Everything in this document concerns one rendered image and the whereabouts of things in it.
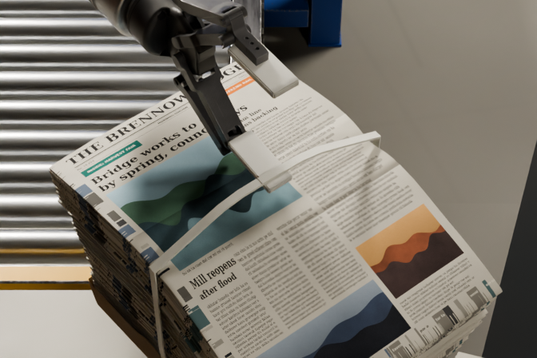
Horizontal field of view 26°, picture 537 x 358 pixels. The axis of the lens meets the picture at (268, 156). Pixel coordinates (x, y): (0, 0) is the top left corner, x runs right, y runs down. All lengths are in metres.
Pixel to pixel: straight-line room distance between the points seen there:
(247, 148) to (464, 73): 1.93
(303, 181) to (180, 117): 0.18
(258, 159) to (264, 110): 0.13
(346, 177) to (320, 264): 0.11
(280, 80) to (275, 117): 0.23
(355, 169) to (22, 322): 1.47
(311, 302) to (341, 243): 0.07
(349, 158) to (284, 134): 0.08
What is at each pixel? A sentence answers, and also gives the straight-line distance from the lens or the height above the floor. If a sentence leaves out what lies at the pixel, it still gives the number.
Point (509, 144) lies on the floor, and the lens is 2.91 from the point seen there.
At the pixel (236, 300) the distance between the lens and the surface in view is 1.13.
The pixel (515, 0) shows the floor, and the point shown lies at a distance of 3.31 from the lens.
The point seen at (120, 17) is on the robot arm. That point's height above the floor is 1.32.
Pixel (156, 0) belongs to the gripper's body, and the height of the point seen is 1.35.
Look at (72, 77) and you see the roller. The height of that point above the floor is 0.80.
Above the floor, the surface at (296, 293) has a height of 1.17.
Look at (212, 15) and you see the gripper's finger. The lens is 1.08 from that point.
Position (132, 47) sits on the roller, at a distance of 1.93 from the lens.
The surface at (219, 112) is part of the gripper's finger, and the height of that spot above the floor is 1.25.
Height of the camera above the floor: 2.11
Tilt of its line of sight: 48 degrees down
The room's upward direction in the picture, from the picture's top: straight up
